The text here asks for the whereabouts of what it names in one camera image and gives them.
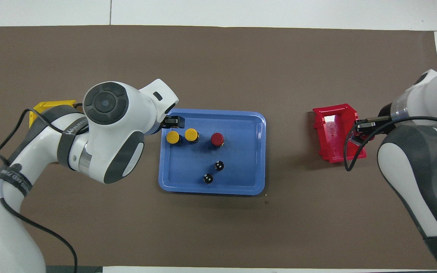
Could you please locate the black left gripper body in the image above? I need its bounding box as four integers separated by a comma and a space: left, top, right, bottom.
160, 114, 174, 132

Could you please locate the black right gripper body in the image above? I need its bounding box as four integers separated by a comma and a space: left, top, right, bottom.
377, 104, 394, 126

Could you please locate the red plastic bin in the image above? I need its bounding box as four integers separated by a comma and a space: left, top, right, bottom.
312, 103, 368, 163

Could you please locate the brown paper table mat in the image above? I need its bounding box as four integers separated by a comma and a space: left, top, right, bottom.
0, 25, 437, 270

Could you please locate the blue plastic tray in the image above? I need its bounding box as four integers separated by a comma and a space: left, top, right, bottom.
158, 109, 267, 196

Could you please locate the yellow plastic bin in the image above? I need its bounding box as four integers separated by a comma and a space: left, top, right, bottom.
29, 100, 78, 130

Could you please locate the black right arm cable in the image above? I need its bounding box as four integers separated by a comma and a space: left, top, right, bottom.
344, 116, 437, 172

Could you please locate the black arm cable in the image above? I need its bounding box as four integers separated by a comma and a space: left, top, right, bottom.
0, 104, 90, 273
344, 116, 437, 172

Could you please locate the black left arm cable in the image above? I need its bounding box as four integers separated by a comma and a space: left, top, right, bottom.
0, 104, 90, 273

